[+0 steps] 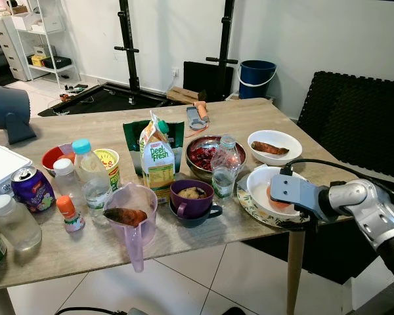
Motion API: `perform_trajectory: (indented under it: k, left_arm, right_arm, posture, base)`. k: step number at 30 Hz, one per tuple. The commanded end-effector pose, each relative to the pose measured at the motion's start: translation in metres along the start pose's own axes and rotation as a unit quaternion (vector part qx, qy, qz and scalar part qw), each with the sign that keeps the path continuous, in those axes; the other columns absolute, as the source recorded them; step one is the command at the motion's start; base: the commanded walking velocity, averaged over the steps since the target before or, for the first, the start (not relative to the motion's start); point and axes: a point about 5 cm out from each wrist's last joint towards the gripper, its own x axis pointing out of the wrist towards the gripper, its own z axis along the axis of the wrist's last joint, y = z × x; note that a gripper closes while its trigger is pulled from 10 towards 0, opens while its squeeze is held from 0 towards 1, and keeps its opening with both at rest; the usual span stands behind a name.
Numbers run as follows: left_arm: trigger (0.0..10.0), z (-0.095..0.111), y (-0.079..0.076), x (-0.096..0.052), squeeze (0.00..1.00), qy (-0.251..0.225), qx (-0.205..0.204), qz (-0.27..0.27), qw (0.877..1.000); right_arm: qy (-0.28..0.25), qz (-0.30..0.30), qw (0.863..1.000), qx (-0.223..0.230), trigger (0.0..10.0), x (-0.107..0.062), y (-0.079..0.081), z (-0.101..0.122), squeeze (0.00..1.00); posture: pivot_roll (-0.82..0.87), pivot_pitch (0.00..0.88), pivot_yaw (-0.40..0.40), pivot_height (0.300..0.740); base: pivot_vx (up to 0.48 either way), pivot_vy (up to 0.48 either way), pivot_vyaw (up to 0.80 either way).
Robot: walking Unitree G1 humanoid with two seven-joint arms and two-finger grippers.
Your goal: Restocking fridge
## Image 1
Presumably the white ceramic bowl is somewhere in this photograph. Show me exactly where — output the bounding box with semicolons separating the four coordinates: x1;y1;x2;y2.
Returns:
247;165;308;217
248;130;303;167

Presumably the orange food piece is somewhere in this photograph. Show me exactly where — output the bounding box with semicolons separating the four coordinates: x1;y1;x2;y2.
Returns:
268;186;294;211

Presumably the floral patterned plate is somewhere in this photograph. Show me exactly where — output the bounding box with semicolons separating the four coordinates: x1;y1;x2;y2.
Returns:
236;176;311;232

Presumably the brown grilled food piece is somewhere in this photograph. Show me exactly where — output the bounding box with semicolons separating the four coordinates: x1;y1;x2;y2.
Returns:
252;141;290;157

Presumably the clear water bottle clear cap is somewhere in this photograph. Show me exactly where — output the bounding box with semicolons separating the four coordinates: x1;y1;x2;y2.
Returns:
211;135;243;206

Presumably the light wooden dining table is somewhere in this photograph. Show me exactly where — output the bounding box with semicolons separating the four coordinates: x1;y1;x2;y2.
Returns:
0;97;388;315

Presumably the purple bowl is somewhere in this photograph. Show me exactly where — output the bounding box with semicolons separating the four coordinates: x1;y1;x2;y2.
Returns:
169;179;215;219

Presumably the beige food lump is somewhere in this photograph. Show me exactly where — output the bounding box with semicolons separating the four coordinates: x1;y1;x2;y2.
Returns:
179;186;208;200

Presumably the stainless steel bowl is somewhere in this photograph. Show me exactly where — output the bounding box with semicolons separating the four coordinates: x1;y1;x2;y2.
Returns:
186;135;248;182

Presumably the red berries pile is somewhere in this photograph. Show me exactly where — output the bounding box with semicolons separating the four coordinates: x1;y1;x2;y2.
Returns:
190;146;217;169

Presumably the black foam tile panel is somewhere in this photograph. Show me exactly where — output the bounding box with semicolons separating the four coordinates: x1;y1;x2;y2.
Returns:
296;71;394;179

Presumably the grey handheld device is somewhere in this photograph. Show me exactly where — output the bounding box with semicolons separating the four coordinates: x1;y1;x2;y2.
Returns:
186;105;211;131

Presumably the blue plastic bucket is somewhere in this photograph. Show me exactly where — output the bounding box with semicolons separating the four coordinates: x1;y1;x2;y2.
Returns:
238;60;278;100

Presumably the yellow green juice carton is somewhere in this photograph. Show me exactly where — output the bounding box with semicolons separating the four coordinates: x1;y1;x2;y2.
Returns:
139;112;177;205

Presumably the purple translucent plastic pitcher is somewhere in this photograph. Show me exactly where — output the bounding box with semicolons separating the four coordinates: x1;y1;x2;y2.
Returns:
103;183;159;274

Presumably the dark brown food in pitcher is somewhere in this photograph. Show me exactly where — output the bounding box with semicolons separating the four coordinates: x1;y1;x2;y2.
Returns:
104;207;148;228

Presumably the brown cardboard box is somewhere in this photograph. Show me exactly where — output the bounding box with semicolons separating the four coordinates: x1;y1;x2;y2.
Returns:
166;85;208;106

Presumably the black square box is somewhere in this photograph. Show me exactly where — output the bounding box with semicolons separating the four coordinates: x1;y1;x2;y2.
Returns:
183;61;234;102

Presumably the dark green snack bag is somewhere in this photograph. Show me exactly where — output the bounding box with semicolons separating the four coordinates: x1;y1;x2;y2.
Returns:
123;120;185;178

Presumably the yellow instant noodle cup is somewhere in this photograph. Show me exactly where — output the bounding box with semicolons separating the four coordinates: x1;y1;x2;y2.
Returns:
94;148;123;192

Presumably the black metal rack upright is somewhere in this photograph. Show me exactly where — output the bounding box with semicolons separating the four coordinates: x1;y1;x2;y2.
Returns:
206;0;239;99
114;0;142;93

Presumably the clear bottle blue cap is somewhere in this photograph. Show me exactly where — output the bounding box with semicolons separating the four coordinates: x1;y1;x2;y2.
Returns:
72;138;114;212

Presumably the small bottle orange cap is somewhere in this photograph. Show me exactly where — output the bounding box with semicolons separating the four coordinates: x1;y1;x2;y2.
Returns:
56;196;86;233

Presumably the black rubber gym mat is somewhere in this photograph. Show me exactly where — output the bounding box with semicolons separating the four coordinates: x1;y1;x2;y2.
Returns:
38;81;185;118

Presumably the slim clear bottle white cap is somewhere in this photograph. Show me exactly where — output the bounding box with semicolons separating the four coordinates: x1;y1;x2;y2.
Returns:
53;158;81;204

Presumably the red bowl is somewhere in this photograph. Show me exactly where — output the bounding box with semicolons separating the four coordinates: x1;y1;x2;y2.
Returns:
41;143;76;177

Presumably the purple drink can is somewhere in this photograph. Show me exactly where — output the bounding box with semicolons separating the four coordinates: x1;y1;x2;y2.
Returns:
11;166;56;213

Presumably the wide clear bottle white cap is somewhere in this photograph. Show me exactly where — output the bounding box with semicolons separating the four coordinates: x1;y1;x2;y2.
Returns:
0;194;43;252

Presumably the flat black box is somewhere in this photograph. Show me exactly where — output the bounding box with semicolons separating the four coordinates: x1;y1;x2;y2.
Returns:
43;56;74;71

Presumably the white plastic lidded container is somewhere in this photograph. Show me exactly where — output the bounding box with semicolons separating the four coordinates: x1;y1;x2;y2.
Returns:
0;146;33;198

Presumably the small yellow box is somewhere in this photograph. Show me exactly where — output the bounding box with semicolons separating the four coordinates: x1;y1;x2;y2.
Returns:
30;54;48;68

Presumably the grey table fan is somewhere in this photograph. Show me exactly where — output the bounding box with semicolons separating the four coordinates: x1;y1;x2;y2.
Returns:
0;84;37;146

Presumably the white open shelving unit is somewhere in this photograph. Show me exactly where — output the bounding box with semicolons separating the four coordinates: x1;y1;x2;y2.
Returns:
16;0;81;89

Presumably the white drawer cabinet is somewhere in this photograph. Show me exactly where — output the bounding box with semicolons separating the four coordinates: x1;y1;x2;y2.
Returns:
0;13;31;83

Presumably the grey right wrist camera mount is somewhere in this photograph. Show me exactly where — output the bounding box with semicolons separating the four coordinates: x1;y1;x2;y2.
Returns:
270;173;330;222

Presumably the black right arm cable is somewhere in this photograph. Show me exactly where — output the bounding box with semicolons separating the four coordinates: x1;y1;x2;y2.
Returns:
279;157;394;212

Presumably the orange handled tool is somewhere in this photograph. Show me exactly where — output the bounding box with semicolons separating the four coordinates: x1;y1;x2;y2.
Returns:
194;101;208;120

